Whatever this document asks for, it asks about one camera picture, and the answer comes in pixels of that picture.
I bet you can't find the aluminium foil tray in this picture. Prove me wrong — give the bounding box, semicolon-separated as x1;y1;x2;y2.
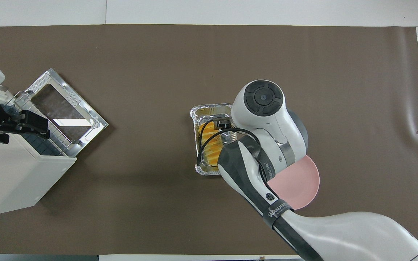
190;103;235;176

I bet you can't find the golden bread loaf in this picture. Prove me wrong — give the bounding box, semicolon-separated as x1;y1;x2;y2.
199;121;228;167

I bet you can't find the cream toaster oven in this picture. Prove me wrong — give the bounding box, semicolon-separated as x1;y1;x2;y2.
0;91;77;216

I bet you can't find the silver glass oven door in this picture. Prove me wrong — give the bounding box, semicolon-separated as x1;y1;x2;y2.
24;68;109;153

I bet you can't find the brown table mat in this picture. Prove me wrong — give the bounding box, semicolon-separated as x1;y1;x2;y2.
0;24;418;255

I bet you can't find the pink round plate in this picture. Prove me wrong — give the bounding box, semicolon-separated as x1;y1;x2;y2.
267;155;320;211

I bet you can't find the oven wire rack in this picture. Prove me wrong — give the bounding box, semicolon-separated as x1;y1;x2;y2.
13;92;77;157

